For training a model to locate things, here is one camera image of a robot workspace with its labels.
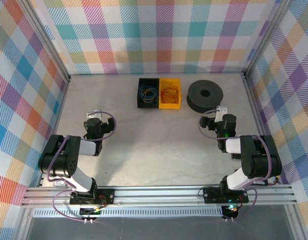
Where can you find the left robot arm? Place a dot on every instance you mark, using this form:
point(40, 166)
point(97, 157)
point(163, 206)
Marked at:
point(61, 160)

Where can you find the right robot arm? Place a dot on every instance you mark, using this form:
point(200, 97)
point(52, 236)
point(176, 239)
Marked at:
point(261, 160)

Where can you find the black ribbed block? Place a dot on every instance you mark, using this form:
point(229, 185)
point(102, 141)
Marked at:
point(236, 156)

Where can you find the black plastic bin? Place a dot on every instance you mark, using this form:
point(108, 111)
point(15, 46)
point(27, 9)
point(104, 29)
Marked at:
point(140, 105)

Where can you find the yellow plastic bin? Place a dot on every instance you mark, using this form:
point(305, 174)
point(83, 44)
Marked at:
point(170, 105)

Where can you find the small silver metal piece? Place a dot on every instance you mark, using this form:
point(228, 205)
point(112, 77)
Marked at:
point(60, 184)

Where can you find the black controller board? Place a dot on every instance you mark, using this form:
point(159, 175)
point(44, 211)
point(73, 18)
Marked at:
point(89, 212)
point(230, 211)

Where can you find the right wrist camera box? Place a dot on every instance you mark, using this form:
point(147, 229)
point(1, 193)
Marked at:
point(221, 112)

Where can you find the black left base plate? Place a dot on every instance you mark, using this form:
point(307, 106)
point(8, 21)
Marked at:
point(107, 196)

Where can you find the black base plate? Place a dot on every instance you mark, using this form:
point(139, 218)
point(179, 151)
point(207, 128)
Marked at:
point(211, 195)
point(107, 196)

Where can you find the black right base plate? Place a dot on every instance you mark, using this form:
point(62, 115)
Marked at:
point(211, 195)

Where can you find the aluminium mounting rail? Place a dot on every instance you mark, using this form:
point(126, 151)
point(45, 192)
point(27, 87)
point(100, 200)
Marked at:
point(156, 193)

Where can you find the aluminium frame post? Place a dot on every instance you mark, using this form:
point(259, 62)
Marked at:
point(266, 37)
point(49, 42)

